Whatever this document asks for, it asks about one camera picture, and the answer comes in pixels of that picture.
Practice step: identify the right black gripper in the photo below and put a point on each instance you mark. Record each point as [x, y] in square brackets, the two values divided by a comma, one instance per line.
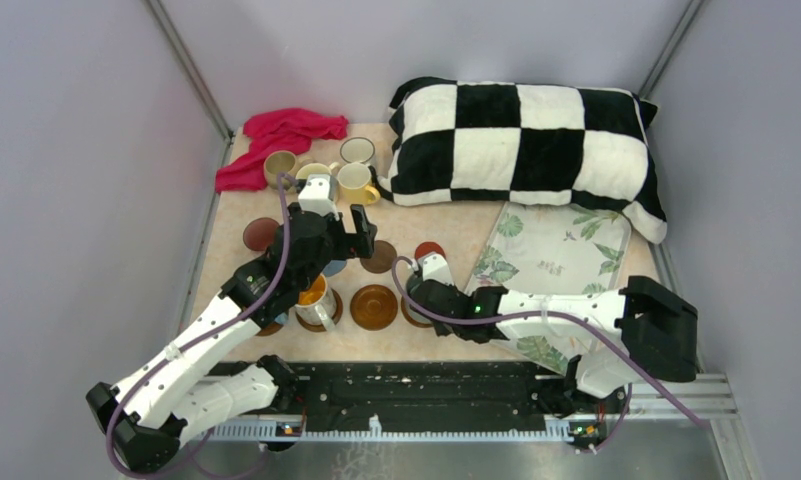
[441, 330]

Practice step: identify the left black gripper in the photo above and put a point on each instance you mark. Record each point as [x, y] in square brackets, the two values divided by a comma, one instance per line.
[357, 244]

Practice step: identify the amber wooden coaster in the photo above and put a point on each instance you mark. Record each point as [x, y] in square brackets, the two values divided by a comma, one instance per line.
[374, 307]
[414, 317]
[318, 328]

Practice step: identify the dark walnut wooden coaster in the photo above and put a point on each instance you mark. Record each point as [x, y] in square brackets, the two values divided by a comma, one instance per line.
[382, 259]

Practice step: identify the blue-grey apple coaster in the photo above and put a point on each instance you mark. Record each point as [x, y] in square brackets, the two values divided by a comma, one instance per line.
[334, 267]

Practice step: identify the red apple coaster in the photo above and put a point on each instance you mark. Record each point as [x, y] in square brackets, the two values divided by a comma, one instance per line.
[427, 248]

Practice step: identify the orange cup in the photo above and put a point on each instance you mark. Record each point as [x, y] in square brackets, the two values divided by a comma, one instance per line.
[317, 304]

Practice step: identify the cream ceramic mug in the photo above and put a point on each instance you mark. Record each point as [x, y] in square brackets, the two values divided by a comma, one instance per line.
[317, 169]

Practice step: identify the pink mug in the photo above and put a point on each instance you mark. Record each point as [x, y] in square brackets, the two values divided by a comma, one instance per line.
[259, 234]

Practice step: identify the beige ceramic mug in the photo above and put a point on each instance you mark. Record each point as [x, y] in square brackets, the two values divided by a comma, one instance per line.
[283, 162]

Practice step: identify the brown wooden coaster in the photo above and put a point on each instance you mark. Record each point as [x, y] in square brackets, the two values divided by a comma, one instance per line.
[271, 329]

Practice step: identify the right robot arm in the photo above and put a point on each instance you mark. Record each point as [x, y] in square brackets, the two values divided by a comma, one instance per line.
[598, 341]

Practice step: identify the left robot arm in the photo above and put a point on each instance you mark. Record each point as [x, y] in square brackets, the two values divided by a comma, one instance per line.
[150, 415]

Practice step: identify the yellow ceramic mug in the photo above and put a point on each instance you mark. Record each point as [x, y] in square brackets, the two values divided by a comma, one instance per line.
[355, 182]

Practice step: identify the white dark-rimmed mug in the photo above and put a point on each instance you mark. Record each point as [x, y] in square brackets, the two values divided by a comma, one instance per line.
[358, 150]

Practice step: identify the floral white tray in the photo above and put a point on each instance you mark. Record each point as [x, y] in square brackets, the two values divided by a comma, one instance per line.
[553, 250]

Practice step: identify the crumpled pink cloth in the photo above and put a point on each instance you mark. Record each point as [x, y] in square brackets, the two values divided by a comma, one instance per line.
[289, 129]

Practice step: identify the black white checkered pillow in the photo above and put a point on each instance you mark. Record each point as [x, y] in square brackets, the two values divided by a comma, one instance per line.
[528, 144]

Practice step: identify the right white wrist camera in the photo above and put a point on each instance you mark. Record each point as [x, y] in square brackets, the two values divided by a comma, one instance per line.
[434, 266]

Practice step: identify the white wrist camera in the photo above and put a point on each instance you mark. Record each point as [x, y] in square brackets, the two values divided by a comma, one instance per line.
[434, 266]
[317, 194]

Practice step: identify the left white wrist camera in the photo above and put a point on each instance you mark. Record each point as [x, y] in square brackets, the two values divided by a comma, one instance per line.
[317, 194]

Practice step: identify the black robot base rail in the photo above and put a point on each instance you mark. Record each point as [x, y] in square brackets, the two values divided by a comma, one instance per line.
[436, 397]

